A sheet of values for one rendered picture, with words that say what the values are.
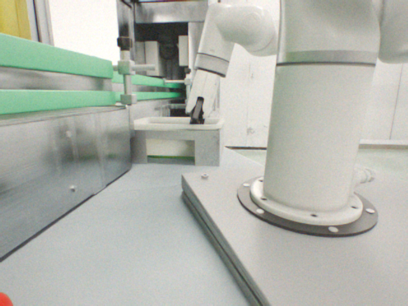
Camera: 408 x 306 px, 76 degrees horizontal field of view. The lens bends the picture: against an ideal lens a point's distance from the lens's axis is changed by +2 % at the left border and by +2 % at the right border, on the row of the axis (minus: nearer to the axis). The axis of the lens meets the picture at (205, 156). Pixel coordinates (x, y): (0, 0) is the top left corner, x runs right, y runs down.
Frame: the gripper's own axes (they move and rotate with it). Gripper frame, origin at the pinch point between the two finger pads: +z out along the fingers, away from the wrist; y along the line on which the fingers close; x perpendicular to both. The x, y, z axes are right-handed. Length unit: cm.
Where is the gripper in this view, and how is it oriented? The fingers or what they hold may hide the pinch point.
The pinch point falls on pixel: (193, 136)
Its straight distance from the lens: 63.0
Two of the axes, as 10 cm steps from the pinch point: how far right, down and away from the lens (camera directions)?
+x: 9.6, 2.7, -0.4
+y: -1.1, 2.4, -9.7
